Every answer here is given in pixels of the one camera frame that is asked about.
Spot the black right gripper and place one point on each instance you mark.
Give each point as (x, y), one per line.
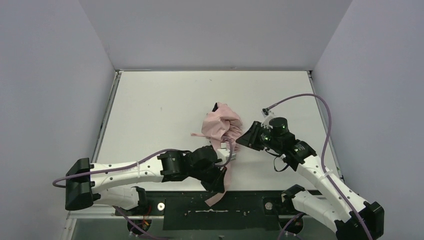
(256, 133)

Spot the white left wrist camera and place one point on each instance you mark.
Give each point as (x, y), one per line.
(223, 155)

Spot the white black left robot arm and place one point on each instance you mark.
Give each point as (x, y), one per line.
(88, 183)

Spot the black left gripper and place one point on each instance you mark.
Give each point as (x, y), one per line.
(218, 180)

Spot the pink and black umbrella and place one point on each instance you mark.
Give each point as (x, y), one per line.
(222, 125)

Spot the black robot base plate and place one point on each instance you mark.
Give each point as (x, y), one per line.
(237, 210)

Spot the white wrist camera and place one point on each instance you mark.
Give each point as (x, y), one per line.
(268, 116)
(223, 155)

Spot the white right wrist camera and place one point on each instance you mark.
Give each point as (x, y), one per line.
(268, 116)

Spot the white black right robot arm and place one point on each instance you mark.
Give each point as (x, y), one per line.
(343, 211)

